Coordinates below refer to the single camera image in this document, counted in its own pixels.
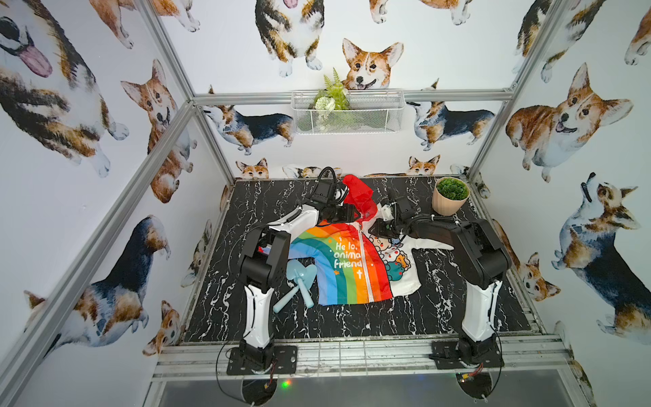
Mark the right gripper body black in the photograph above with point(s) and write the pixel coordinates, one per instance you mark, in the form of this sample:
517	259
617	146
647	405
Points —
387	228

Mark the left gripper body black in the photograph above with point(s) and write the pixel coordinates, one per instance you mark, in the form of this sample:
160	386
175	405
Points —
338	204

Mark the rainbow red hooded kids jacket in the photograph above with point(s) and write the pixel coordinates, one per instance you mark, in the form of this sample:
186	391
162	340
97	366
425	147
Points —
355	267

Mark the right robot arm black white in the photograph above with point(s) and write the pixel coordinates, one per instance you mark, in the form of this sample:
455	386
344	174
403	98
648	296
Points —
482	261

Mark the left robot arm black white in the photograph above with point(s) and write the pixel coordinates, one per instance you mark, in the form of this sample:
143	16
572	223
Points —
263	261

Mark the pink pot with green plant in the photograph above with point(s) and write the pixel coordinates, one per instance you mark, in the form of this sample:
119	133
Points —
449	196

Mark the green fern with white flower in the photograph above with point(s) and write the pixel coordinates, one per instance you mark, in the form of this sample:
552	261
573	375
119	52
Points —
333	98

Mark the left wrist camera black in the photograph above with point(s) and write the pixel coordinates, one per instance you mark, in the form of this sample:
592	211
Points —
329	190

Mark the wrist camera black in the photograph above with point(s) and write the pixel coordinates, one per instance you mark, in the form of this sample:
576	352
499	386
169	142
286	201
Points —
399	209
329	190

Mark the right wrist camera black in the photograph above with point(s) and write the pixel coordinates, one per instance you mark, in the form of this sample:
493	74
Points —
399	209

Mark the white wire mesh basket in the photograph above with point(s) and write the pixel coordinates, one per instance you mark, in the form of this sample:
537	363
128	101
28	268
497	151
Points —
370	112

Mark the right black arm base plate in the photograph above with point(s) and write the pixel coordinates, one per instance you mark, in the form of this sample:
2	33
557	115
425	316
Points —
466	354

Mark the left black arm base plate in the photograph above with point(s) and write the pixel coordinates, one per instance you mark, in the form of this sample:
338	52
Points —
277	359

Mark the aluminium front mounting rail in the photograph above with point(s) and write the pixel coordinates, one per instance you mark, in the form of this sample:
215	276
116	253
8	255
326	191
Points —
356	358

